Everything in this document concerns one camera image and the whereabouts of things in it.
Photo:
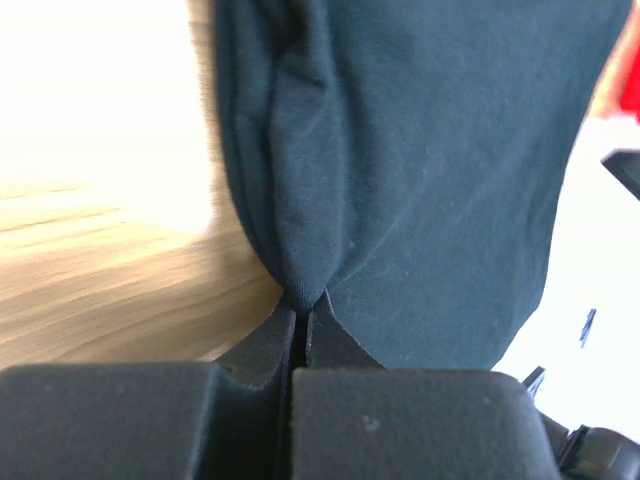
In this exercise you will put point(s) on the black t shirt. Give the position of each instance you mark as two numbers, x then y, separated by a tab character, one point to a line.
407	157

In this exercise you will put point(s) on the red plastic bin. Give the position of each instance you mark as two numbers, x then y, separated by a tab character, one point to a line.
618	90

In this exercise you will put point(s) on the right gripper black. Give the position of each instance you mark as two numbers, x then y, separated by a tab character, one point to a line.
624	166

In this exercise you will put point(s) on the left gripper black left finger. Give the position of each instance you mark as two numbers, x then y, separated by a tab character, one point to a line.
261	359

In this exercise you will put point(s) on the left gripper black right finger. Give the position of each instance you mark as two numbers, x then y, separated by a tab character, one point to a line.
329	345

